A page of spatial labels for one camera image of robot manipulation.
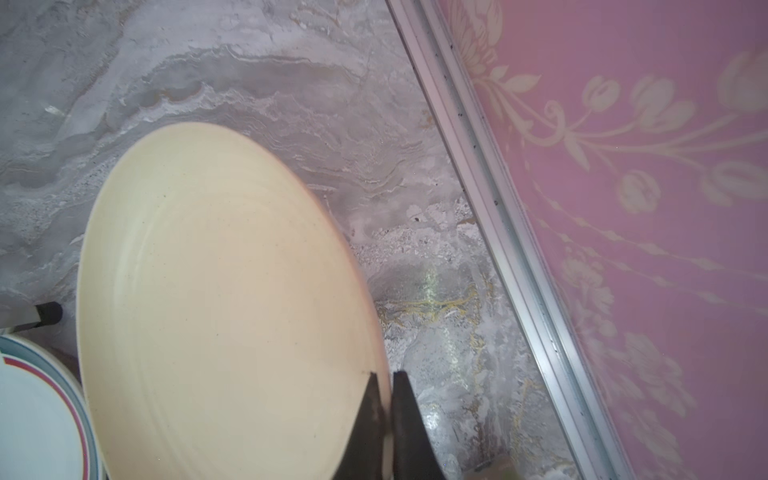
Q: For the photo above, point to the chrome wire dish rack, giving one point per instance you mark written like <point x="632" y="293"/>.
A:
<point x="30" y="317"/>

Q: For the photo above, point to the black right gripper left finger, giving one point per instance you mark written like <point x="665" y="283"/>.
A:
<point x="363" y="456"/>

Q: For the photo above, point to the white plate teal red rim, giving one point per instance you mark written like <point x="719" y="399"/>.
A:
<point x="46" y="431"/>

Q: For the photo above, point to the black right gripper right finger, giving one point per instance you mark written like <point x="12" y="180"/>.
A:
<point x="414" y="458"/>

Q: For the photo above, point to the aluminium corner post right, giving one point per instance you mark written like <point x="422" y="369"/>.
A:
<point x="500" y="214"/>

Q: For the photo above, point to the plain cream plate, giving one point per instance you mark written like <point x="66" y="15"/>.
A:
<point x="224" y="328"/>

